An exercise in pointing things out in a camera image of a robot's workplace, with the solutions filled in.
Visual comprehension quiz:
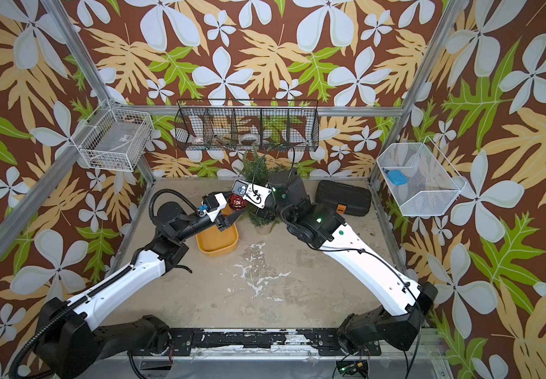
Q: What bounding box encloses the small green christmas tree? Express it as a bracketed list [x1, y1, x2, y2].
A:
[234, 150, 298, 233]

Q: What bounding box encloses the white wire basket right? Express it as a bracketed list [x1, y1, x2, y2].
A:
[377, 138, 467, 218]

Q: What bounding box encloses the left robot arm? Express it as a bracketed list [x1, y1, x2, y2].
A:
[9, 187, 247, 378]

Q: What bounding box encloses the black plastic tool case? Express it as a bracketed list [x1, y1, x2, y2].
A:
[315, 180, 372, 216]

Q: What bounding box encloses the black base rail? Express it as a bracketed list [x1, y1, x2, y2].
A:
[125, 326, 383, 357]

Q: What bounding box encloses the white wire basket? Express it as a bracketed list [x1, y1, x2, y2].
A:
[72, 102, 154, 172]
[377, 138, 467, 218]

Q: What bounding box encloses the aluminium frame post right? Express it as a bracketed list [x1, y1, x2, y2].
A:
[367, 0, 470, 183]

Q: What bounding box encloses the blue object in basket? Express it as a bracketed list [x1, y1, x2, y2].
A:
[387, 170, 408, 186]

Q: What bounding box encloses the white wire basket left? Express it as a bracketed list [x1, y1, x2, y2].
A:
[72, 102, 154, 172]

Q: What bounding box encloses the large red glitter ball ornament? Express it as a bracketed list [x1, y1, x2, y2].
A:
[228, 194, 248, 212]

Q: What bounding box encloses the black wire wall basket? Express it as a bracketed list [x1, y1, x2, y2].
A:
[173, 99, 320, 151]

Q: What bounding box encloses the aluminium frame post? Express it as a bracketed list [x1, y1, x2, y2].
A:
[42, 1, 155, 185]
[367, 0, 470, 183]

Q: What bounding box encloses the yellow plastic tray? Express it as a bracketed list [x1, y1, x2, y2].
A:
[196, 224, 239, 257]

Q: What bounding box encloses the aluminium frame post left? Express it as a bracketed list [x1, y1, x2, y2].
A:
[42, 1, 155, 185]

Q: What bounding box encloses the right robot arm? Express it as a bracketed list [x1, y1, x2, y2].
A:
[235, 170, 438, 353]

